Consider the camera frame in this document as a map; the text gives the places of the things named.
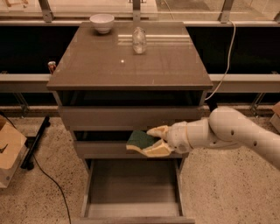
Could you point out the grey middle drawer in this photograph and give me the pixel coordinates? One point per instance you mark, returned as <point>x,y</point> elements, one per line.
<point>110,149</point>

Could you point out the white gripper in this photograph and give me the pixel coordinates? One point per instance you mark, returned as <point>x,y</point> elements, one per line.
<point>178,136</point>

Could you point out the red soda can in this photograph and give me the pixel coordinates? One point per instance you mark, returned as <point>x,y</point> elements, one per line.
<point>52,66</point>

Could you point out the clear glass jar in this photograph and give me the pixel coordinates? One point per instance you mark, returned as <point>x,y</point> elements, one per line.
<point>139,40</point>

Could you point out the white ceramic bowl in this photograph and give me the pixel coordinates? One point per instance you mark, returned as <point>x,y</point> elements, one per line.
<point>102,23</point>

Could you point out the grey open bottom drawer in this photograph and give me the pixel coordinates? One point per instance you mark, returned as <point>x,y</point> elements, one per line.
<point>133,191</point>

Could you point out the black stand leg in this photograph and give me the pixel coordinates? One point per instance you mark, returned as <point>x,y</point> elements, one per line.
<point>32,143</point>

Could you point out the cardboard box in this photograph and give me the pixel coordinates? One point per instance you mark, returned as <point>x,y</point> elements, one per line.
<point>275,119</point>
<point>12,149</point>

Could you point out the grey top drawer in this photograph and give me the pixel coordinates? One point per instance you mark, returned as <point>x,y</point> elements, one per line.
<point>125,118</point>

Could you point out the green and yellow sponge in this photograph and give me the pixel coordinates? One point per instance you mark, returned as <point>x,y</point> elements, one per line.
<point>139,141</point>

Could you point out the cardboard box at right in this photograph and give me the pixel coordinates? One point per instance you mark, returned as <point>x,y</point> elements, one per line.
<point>275,119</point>

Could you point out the grey drawer cabinet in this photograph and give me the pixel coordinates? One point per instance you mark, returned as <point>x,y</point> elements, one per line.
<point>104,71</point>

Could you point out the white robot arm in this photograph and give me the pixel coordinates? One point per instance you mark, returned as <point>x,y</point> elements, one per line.
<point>225,128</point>

